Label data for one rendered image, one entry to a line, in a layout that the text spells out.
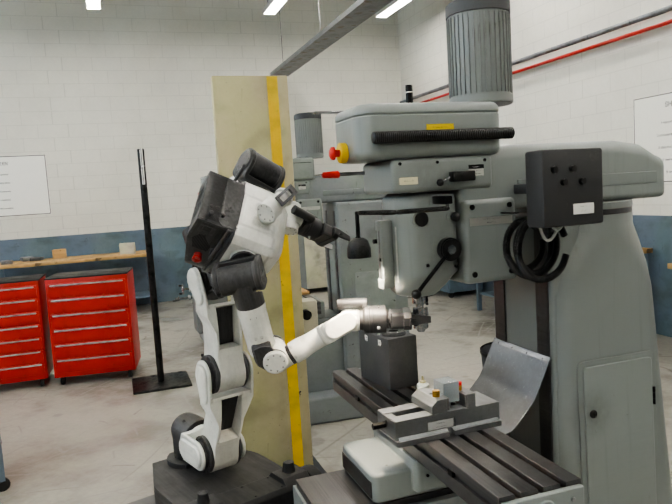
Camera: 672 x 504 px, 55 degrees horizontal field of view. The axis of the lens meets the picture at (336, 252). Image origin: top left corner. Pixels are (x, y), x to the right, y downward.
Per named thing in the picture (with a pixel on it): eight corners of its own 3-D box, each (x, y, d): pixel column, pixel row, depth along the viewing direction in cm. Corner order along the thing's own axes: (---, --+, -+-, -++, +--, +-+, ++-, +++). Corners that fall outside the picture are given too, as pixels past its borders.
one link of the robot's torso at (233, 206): (162, 284, 213) (197, 228, 187) (184, 205, 233) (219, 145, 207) (245, 312, 223) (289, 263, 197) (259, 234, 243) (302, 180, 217)
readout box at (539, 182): (546, 228, 173) (544, 149, 171) (526, 227, 182) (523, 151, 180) (607, 222, 179) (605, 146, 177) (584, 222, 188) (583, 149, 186)
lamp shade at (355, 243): (342, 258, 195) (341, 237, 194) (359, 255, 199) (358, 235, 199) (359, 259, 189) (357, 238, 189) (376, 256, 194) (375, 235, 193)
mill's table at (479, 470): (504, 536, 147) (503, 502, 146) (331, 388, 264) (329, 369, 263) (588, 513, 154) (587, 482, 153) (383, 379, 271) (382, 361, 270)
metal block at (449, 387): (444, 403, 190) (443, 383, 189) (434, 398, 195) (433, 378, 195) (459, 400, 191) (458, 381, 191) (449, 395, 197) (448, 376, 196)
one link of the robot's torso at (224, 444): (185, 462, 252) (191, 353, 236) (231, 447, 264) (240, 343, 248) (203, 486, 241) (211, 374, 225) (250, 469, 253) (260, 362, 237)
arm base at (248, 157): (225, 184, 220) (244, 178, 211) (236, 151, 224) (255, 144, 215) (260, 203, 229) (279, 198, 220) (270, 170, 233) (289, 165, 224)
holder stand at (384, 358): (390, 391, 230) (387, 336, 228) (361, 376, 250) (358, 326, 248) (418, 384, 236) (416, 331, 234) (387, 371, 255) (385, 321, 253)
